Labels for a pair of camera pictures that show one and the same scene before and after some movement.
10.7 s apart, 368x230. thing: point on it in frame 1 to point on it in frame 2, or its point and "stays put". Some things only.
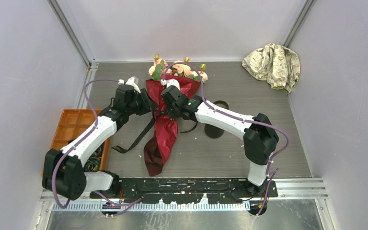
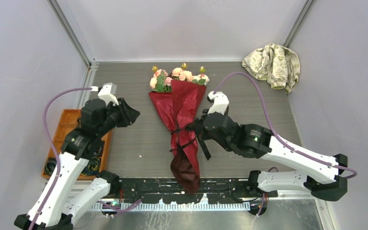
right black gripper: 170,115 to 202,131
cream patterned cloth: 280,65 stays put
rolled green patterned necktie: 92,164 stays put
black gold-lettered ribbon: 140,135 to 193,126
